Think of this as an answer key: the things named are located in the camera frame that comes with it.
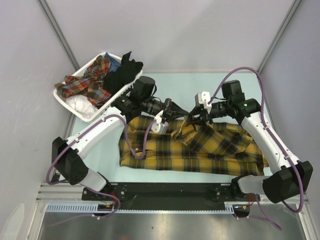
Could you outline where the black shirt in basket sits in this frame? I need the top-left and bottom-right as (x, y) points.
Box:
(102, 51), (144, 95)

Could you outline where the red plaid shirt in basket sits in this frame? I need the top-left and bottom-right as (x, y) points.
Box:
(55, 55), (112, 109)

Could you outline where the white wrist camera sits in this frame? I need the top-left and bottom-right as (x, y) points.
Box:
(151, 110), (169, 135)
(194, 91), (212, 112)

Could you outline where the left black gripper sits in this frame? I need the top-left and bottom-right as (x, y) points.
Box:
(141, 98), (189, 124)

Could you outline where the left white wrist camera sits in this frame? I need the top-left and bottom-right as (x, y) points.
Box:
(151, 110), (169, 135)

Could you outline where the white plastic laundry basket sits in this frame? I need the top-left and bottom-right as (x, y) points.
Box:
(53, 52), (143, 123)

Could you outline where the corner aluminium post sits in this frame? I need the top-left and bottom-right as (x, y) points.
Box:
(37, 0), (80, 70)
(257, 0), (304, 74)

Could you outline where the blue shirt in basket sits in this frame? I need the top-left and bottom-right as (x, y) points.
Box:
(104, 52), (121, 73)

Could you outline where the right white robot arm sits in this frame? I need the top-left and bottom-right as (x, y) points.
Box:
(191, 80), (314, 204)

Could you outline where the aluminium frame rail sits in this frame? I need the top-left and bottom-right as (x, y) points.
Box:
(34, 182), (308, 204)

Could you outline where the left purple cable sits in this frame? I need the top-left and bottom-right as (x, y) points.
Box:
(45, 113), (163, 221)

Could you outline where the white slotted cable duct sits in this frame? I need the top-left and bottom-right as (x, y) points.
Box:
(46, 202), (234, 214)

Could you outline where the left corner aluminium post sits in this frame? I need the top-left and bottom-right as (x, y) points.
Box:
(37, 0), (80, 70)

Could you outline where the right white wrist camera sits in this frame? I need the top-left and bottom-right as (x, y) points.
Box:
(194, 91), (212, 112)

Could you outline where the white shirt in basket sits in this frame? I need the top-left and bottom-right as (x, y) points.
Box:
(65, 95), (98, 119)

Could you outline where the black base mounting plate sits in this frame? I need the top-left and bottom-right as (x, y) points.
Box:
(81, 181), (261, 211)

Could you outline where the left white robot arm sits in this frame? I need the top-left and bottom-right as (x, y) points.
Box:
(51, 76), (188, 200)

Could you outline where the right corner aluminium post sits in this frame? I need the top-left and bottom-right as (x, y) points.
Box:
(257, 0), (304, 74)

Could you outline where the yellow plaid long sleeve shirt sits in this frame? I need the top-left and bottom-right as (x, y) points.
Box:
(118, 115), (268, 176)

